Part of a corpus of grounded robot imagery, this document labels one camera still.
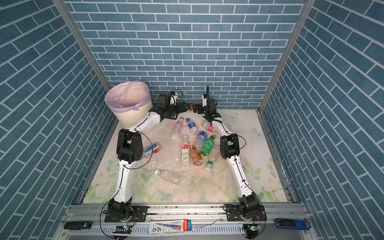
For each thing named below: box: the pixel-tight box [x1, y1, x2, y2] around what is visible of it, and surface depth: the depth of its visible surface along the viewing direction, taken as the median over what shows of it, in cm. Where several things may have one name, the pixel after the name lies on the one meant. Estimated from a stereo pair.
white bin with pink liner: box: [104, 80, 153, 130], surface depth 95 cm
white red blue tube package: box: [148, 219, 193, 234], surface depth 71 cm
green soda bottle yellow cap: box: [200, 135, 216, 157], surface depth 98 cm
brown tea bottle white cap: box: [189, 142, 204, 166], surface depth 92 cm
